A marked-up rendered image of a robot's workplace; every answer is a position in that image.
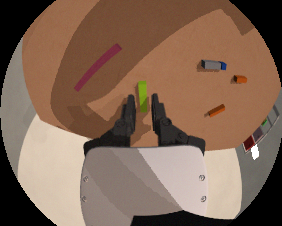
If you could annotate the grey rod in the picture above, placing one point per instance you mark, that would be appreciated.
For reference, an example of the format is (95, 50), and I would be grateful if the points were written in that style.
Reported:
(210, 64)

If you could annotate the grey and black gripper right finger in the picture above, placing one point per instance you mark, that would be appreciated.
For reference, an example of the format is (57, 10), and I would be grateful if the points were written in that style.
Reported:
(168, 134)

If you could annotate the dark pink rod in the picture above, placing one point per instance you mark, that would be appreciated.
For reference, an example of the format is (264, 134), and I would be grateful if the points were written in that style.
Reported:
(97, 65)

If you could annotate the small blue cube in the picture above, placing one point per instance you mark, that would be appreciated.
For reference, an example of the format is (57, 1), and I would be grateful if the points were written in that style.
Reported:
(223, 65)

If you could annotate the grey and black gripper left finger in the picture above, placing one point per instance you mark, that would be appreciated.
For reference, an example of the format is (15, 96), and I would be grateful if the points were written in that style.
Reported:
(123, 127)

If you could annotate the lime green rod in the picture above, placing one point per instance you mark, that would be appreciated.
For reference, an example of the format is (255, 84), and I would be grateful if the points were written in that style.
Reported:
(143, 96)

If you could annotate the orange rod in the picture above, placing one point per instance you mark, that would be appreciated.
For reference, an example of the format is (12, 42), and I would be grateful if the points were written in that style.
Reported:
(216, 110)
(240, 79)

